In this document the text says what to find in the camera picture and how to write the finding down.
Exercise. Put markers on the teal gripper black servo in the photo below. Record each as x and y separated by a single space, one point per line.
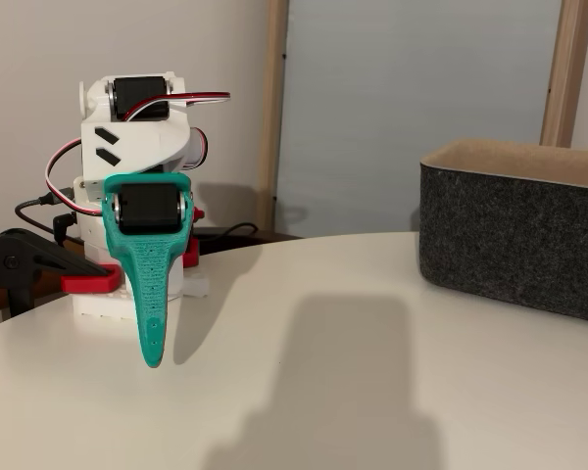
148 208

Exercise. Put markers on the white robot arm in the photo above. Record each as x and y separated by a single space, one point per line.
142 142

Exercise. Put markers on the dark grey felt basket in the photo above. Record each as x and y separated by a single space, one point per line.
509 235

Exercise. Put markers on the black clamp with red pad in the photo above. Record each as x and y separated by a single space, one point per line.
191 254
24 249

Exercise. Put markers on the white toy brick base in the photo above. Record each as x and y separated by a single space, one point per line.
98 306

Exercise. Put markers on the light wooden shelf post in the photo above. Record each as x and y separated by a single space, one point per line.
566 73
269 122

